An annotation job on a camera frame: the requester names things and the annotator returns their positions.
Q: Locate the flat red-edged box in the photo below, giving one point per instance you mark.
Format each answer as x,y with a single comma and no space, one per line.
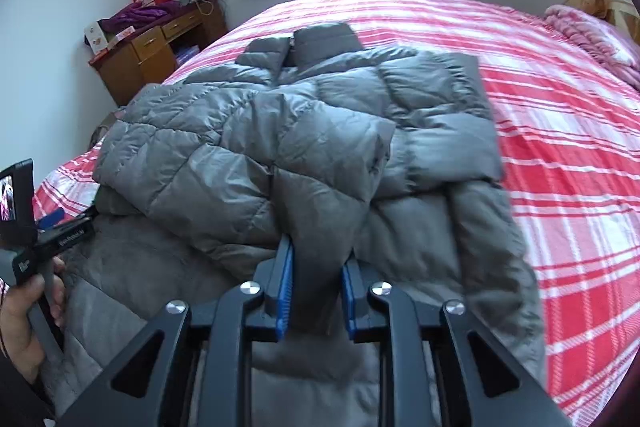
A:
120,38

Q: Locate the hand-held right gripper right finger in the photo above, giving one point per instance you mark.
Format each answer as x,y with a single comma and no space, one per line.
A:
348,297

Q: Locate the wooden headboard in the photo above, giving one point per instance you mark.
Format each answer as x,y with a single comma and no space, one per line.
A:
625,7

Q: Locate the wooden desk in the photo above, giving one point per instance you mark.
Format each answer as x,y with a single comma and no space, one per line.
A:
150,52

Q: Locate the white printed box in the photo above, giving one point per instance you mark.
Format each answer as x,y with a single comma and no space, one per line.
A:
96,36

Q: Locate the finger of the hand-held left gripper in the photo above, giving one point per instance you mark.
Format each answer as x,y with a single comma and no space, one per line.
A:
52,219

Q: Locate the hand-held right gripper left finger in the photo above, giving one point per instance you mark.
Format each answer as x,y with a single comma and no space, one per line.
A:
284,287

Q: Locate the blue packet in desk shelf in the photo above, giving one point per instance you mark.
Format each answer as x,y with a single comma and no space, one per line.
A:
187,56

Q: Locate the person's left forearm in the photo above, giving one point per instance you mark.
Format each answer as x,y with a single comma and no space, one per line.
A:
17,402

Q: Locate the pile of clothes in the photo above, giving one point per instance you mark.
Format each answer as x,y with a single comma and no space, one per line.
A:
107,127

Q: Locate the person's left hand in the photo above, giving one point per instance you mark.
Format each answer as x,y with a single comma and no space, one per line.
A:
20,322

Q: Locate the pink blanket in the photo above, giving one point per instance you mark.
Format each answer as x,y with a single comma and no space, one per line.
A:
590,32

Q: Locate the purple cloth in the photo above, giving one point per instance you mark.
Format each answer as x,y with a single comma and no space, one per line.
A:
135,14

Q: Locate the red plaid bed sheet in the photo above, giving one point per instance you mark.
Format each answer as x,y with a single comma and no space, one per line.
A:
560,157

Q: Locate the grey puffer jacket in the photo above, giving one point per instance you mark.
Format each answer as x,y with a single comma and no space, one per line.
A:
225,157

